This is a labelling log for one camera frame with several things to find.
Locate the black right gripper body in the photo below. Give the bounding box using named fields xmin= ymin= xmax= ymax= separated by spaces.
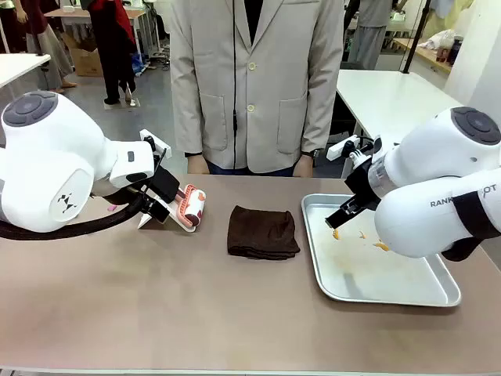
xmin=344 ymin=160 xmax=384 ymax=212

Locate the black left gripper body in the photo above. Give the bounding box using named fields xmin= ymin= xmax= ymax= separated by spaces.
xmin=150 ymin=168 xmax=178 ymax=204

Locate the pink white lint roller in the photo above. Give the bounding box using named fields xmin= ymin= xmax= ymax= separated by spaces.
xmin=174 ymin=183 xmax=208 ymax=233

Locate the dark brown cloth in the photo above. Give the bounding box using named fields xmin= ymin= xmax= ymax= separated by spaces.
xmin=226 ymin=204 xmax=301 ymax=261

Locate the person's right hand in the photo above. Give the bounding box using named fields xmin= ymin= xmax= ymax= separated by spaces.
xmin=187 ymin=153 xmax=211 ymax=175

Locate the person's left hand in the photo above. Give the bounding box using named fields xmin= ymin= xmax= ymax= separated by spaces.
xmin=293 ymin=155 xmax=315 ymax=177

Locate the white folded stand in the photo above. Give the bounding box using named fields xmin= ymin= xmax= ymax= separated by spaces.
xmin=136 ymin=194 xmax=201 ymax=234

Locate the silver metal tray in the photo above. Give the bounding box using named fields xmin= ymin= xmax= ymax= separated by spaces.
xmin=301 ymin=193 xmax=463 ymax=308

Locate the large white table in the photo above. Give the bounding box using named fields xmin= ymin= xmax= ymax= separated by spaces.
xmin=335 ymin=69 xmax=457 ymax=179

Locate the person in beige jacket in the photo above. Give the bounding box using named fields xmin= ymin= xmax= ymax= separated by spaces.
xmin=169 ymin=0 xmax=345 ymax=177

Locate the person in red and black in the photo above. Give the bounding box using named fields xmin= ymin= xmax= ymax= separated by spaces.
xmin=86 ymin=0 xmax=139 ymax=107

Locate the wooden shelf board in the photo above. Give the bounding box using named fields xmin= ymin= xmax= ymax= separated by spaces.
xmin=392 ymin=37 xmax=455 ymax=74

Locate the brown cardboard box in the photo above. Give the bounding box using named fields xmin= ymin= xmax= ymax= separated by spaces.
xmin=61 ymin=32 xmax=105 ymax=78

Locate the person in grey clothes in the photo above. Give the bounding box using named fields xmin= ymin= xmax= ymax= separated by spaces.
xmin=349 ymin=0 xmax=409 ymax=71

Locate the black slanted pole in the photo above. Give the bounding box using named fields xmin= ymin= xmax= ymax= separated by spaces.
xmin=402 ymin=0 xmax=432 ymax=75

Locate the white plastic bag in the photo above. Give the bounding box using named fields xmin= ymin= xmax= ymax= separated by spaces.
xmin=416 ymin=28 xmax=457 ymax=52

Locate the dark bottle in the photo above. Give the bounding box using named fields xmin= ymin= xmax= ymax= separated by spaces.
xmin=445 ymin=35 xmax=465 ymax=66

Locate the person in grey skirt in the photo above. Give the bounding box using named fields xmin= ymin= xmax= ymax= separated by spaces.
xmin=0 ymin=0 xmax=78 ymax=94

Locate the small white table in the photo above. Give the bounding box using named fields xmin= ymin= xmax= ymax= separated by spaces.
xmin=0 ymin=52 xmax=52 ymax=89

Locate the brown top background table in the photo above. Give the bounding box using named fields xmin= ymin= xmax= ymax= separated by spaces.
xmin=44 ymin=6 xmax=148 ymax=56

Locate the yellow hanging cloth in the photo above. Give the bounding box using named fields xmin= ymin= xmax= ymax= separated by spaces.
xmin=424 ymin=0 xmax=483 ymax=37

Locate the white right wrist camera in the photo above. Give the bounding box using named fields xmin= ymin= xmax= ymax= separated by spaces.
xmin=326 ymin=134 xmax=375 ymax=165

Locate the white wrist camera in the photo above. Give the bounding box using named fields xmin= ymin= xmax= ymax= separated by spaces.
xmin=326 ymin=134 xmax=375 ymax=165
xmin=139 ymin=128 xmax=173 ymax=158

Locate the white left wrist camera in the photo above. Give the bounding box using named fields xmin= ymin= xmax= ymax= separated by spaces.
xmin=139 ymin=128 xmax=173 ymax=158

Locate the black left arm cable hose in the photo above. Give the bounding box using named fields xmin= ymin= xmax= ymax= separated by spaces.
xmin=0 ymin=193 xmax=152 ymax=241

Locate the black right arm cable sleeve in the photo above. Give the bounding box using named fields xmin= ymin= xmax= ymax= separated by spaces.
xmin=441 ymin=190 xmax=501 ymax=263

